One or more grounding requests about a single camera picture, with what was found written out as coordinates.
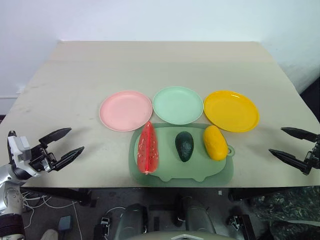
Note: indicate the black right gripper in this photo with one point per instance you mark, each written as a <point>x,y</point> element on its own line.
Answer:
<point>313,160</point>

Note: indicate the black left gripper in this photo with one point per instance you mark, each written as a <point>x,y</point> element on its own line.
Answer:
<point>41,158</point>

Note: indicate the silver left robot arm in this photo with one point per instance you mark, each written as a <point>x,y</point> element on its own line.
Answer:
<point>8,195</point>

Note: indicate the pink round plate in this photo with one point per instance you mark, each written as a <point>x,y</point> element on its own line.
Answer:
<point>125,111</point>

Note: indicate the yellow round plate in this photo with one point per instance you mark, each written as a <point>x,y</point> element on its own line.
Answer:
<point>231,111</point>

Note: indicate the light green round plate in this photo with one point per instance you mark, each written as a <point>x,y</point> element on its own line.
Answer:
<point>177,105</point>

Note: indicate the dark green marbled sheet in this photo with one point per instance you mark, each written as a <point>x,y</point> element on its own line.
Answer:
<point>287,215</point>

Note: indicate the blue-grey floor box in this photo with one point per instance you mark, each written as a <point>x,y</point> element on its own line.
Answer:
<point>65,223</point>

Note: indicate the yellow mango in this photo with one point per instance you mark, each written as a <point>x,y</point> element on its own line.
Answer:
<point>215,143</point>

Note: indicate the red watermelon slice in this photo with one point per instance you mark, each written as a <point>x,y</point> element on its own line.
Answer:
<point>148,150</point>

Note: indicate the dark rounded grey shape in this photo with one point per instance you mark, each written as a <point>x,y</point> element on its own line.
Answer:
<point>132,221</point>
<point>198,218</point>

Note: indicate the green pig-shaped silicone mat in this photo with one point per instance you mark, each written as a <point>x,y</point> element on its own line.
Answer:
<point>195,170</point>

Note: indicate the dark green avocado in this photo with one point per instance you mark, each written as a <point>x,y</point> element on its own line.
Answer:
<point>184,146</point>

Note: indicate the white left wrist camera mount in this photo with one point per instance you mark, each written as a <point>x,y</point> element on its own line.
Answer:
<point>18,150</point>

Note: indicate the black table frame bar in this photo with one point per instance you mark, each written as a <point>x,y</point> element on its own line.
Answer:
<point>62,195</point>

